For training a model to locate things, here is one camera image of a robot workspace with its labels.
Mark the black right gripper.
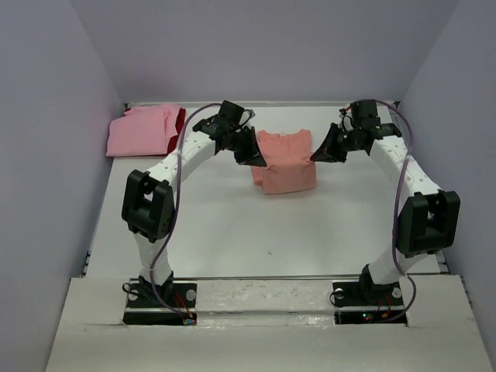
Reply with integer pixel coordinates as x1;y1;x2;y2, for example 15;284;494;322
311;122;363;164

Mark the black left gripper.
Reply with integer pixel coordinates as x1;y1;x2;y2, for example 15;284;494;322
227;126;266;168

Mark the salmon orange t-shirt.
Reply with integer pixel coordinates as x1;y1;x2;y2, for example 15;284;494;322
251;129;317;195

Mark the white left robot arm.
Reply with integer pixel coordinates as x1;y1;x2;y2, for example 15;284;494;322
122;101;267;308

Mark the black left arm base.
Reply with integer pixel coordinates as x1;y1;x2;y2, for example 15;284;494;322
122;280;198;326

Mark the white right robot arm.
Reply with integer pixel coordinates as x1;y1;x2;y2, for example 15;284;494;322
311;99;461;307

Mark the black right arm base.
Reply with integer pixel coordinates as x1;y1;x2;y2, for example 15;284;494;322
329;281;408;326

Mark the folded dark red t-shirt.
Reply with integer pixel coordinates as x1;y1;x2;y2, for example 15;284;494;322
122;106;185;157

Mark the folded pink t-shirt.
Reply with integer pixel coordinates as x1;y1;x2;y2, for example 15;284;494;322
106;103;185;157

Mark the white foam front panel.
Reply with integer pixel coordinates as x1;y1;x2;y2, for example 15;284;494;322
47;275;492;371

